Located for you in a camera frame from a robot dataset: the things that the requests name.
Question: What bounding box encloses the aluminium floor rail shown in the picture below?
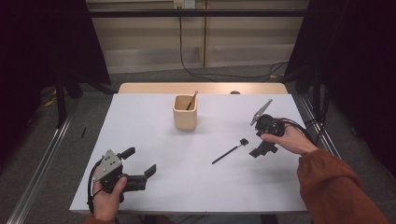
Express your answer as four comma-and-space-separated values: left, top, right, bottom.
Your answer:
6, 102, 82, 224
298, 95, 342, 158

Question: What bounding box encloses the right hand-held gripper cable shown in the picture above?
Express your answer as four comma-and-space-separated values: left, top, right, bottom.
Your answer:
277, 117, 318, 146

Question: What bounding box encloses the hand-held gripper cable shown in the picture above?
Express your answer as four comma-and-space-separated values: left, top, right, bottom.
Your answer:
277, 117, 318, 146
86, 158, 106, 217

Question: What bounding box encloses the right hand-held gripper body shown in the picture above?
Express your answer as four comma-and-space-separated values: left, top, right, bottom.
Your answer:
249, 98, 287, 147

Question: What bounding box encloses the white wall socket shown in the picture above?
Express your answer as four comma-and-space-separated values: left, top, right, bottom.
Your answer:
173, 0, 197, 9

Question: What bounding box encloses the left hand-held gripper cable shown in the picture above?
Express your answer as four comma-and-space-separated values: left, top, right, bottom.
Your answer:
86, 158, 106, 217

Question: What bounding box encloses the black metal stand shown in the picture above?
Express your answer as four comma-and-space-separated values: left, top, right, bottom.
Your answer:
54, 72, 68, 129

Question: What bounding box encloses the black wall cable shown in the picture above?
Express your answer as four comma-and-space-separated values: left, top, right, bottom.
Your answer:
177, 7, 290, 83

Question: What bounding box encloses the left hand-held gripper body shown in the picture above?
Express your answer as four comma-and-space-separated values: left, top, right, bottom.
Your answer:
92, 149, 148, 203

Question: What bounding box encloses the dark curtain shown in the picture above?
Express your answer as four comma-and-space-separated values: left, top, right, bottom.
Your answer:
284, 0, 396, 180
0, 0, 112, 167

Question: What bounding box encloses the person's right hand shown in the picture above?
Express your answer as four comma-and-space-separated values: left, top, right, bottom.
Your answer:
260, 117, 319, 157

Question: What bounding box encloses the yellow floor tape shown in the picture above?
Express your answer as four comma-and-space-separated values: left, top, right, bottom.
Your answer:
42, 95, 58, 108

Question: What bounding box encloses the person's left hand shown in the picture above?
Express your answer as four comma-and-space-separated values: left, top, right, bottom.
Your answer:
92, 167, 129, 223

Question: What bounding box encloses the white table board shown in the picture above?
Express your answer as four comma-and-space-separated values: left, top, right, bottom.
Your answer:
68, 92, 319, 215

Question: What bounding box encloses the black brush with square head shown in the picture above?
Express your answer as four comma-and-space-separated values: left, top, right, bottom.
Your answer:
211, 137, 250, 165

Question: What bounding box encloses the black horizontal bar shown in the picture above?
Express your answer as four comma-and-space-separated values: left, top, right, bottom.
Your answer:
88, 8, 308, 19

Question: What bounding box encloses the beige square cup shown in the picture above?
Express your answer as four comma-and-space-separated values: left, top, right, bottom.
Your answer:
172, 94, 198, 131

